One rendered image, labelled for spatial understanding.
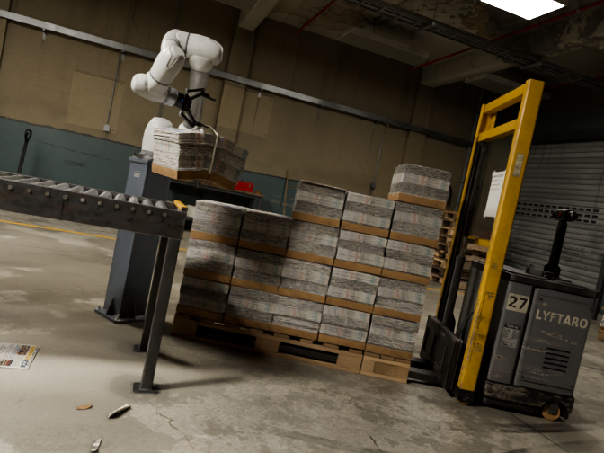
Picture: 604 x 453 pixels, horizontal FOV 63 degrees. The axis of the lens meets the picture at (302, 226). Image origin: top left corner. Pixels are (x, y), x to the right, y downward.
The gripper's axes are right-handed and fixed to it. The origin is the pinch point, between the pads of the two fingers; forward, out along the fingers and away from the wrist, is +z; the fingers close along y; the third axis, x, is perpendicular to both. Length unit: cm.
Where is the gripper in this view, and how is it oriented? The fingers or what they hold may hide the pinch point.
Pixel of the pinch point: (208, 112)
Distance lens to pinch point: 265.0
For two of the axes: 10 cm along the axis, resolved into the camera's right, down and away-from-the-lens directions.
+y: -2.7, 9.6, 0.2
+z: 7.0, 1.8, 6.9
